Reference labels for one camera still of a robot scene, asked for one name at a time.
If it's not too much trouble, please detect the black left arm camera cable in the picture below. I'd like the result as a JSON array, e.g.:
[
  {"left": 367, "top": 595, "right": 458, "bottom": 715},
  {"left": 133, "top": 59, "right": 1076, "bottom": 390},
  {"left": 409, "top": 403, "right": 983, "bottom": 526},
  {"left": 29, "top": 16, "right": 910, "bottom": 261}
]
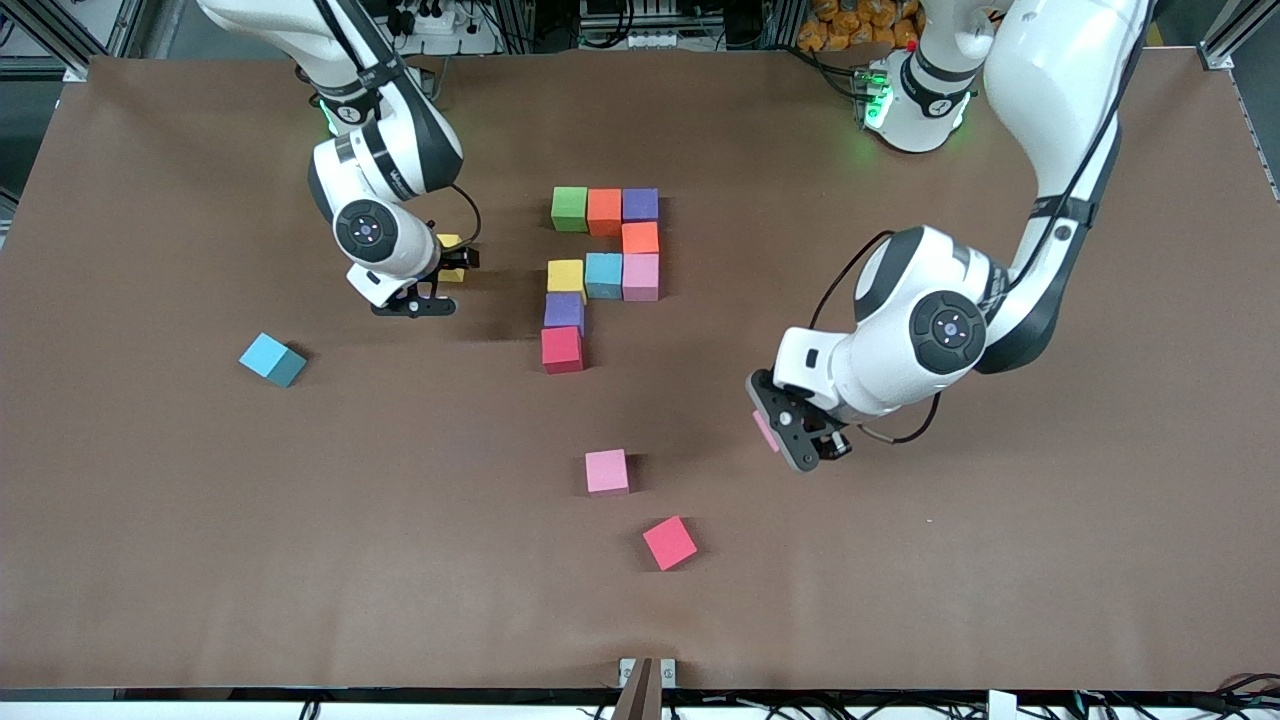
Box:
[{"left": 808, "top": 230, "right": 943, "bottom": 446}]

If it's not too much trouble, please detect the white power strip with plugs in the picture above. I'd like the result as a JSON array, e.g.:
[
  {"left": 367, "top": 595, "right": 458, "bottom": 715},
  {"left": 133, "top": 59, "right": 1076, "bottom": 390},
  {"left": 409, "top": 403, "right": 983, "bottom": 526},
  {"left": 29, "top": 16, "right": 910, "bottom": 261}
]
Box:
[{"left": 385, "top": 0, "right": 501, "bottom": 56}]

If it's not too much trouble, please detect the black base cable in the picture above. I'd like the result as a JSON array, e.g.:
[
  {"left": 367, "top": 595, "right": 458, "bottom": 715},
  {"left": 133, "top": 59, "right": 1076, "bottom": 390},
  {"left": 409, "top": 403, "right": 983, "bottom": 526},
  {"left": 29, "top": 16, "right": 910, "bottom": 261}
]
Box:
[{"left": 795, "top": 45, "right": 871, "bottom": 101}]

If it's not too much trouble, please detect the brown camera mast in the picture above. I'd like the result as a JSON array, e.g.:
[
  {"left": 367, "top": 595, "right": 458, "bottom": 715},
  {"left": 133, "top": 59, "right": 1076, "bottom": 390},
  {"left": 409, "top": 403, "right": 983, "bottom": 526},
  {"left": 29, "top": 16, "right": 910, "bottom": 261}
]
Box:
[{"left": 610, "top": 657, "right": 664, "bottom": 720}]

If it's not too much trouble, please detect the red foam block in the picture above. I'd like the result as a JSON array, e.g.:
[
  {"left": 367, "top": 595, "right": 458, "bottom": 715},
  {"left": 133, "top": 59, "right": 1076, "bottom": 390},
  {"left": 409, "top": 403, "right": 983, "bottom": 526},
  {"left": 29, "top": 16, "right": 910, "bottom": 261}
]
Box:
[
  {"left": 641, "top": 515, "right": 699, "bottom": 572},
  {"left": 540, "top": 326, "right": 586, "bottom": 375}
]

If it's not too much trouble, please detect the aluminium frame post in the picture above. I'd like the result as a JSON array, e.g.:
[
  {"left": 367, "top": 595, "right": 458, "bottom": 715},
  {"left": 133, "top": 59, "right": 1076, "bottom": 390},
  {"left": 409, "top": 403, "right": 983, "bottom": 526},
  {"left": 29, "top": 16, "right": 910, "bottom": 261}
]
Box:
[
  {"left": 1198, "top": 0, "right": 1280, "bottom": 71},
  {"left": 0, "top": 0, "right": 151, "bottom": 81}
]

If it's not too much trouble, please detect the grey metal mount bracket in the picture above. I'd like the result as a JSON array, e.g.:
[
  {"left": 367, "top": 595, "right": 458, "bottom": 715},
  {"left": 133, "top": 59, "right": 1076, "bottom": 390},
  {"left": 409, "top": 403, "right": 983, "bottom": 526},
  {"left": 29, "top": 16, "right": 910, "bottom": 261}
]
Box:
[{"left": 618, "top": 656, "right": 678, "bottom": 689}]

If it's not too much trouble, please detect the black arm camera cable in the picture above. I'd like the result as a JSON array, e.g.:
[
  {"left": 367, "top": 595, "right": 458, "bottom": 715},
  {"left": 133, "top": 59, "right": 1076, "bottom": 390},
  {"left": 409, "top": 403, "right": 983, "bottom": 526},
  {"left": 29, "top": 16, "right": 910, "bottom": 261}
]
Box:
[
  {"left": 445, "top": 183, "right": 483, "bottom": 246},
  {"left": 808, "top": 230, "right": 943, "bottom": 446}
]

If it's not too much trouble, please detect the bundle of thin cables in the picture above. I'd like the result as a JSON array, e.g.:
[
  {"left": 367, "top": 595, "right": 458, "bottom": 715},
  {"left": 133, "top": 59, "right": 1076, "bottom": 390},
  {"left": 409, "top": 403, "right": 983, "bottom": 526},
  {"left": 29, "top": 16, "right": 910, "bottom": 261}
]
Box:
[{"left": 1185, "top": 672, "right": 1280, "bottom": 717}]

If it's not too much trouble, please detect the pile of orange snack bags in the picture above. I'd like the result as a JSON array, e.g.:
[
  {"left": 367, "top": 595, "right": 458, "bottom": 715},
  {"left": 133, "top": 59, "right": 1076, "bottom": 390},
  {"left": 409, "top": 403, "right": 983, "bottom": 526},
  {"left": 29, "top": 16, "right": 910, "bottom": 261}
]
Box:
[{"left": 797, "top": 0, "right": 921, "bottom": 53}]

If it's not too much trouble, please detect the blue foam block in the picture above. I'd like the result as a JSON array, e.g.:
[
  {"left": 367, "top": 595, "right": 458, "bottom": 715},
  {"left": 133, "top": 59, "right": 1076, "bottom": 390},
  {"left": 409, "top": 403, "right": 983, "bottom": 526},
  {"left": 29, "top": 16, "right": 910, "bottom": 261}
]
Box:
[
  {"left": 238, "top": 332, "right": 309, "bottom": 389},
  {"left": 585, "top": 252, "right": 625, "bottom": 301}
]

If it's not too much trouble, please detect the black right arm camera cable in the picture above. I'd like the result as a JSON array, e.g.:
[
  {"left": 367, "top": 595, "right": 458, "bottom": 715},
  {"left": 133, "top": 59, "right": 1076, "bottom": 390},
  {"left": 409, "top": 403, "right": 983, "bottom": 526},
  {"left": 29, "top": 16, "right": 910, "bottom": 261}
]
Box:
[{"left": 445, "top": 183, "right": 483, "bottom": 246}]

